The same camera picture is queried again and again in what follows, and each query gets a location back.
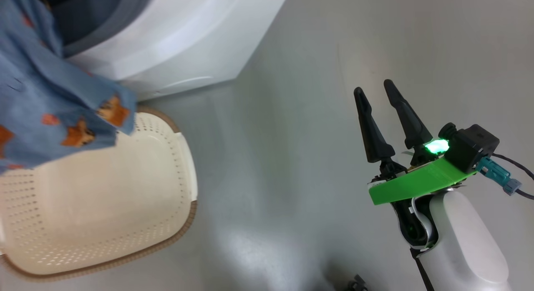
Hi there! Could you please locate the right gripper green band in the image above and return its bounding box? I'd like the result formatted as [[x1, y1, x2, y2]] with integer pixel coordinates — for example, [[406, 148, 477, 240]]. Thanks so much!
[[353, 79, 476, 206]]

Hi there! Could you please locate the blue garment with orange print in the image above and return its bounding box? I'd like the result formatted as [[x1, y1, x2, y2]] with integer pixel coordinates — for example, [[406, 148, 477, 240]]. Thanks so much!
[[0, 0, 137, 172]]

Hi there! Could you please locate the white front-load washing machine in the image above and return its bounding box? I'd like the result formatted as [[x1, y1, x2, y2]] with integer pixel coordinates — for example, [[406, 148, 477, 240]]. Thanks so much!
[[42, 0, 291, 101]]

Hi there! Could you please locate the cream perforated laundry basket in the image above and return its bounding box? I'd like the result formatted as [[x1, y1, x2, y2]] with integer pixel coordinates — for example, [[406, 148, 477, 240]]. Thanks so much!
[[0, 106, 198, 282]]

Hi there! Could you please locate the grey rubber door gasket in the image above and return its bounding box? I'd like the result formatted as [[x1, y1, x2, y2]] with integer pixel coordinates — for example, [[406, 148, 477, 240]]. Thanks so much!
[[42, 0, 156, 58]]

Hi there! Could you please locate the right cable with teal connector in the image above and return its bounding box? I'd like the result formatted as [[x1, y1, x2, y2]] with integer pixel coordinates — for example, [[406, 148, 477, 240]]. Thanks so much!
[[476, 157, 534, 200]]

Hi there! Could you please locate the thin black right camera cable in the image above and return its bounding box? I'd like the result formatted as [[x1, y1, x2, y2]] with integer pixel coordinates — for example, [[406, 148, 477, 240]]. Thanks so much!
[[492, 154, 534, 179]]

